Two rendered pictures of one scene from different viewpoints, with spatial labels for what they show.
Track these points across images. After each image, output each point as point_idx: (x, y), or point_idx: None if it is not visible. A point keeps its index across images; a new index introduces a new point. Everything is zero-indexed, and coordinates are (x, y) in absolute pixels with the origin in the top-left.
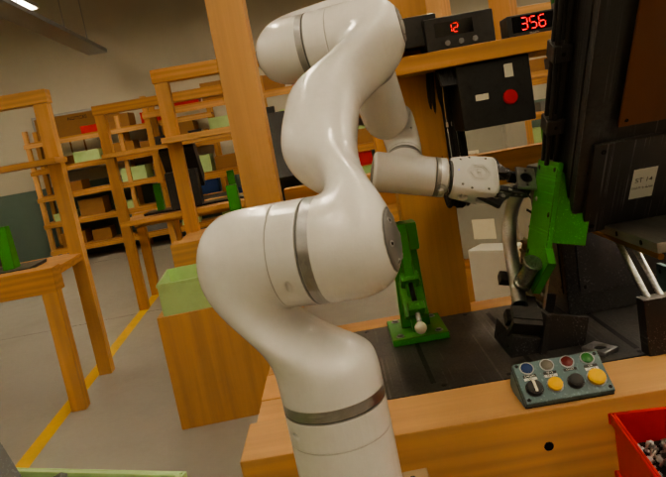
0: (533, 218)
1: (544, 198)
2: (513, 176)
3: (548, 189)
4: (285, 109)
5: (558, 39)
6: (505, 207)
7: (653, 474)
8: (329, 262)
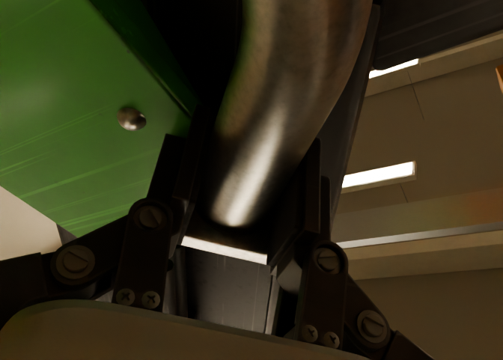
0: (45, 31)
1: (58, 158)
2: (272, 244)
3: (68, 191)
4: None
5: None
6: (305, 1)
7: None
8: None
